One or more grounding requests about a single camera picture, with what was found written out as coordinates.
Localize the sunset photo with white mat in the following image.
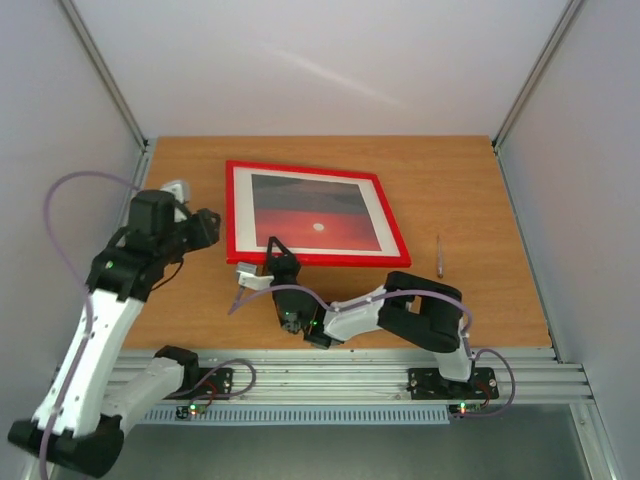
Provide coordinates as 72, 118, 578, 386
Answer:
234, 167, 401, 258

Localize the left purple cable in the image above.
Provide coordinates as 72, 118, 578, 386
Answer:
38, 171, 144, 480

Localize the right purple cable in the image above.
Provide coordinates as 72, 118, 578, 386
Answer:
228, 284, 516, 419

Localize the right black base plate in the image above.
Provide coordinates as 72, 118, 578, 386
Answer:
406, 367, 500, 401

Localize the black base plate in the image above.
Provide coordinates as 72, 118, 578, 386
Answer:
171, 367, 234, 401
406, 367, 500, 401

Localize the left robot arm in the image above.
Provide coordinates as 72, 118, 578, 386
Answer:
8, 190, 220, 478

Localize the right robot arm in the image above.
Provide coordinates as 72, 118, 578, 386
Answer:
266, 236, 477, 398

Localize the right aluminium corner post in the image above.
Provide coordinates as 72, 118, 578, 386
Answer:
492, 0, 586, 154

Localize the aluminium corner post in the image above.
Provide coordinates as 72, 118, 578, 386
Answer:
57, 0, 148, 151
492, 0, 586, 154

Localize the left aluminium corner post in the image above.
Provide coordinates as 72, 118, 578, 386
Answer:
57, 0, 148, 151

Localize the right circuit board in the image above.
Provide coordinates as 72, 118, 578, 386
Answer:
448, 401, 487, 417

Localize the clear handle screwdriver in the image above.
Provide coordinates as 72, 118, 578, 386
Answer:
436, 235, 444, 279

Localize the red picture frame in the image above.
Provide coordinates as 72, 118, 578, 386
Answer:
224, 159, 413, 270

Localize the aluminium rail base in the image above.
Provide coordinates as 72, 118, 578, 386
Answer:
109, 348, 622, 479

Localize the circuit board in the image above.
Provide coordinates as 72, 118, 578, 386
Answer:
448, 401, 487, 417
175, 403, 208, 420

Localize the purple cable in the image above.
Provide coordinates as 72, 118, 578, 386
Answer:
38, 171, 144, 480
228, 284, 516, 419

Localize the left circuit board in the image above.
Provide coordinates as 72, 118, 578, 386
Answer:
175, 403, 208, 420

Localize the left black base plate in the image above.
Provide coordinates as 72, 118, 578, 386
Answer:
171, 367, 234, 401

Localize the grey slotted cable duct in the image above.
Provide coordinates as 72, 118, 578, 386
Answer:
139, 404, 449, 427

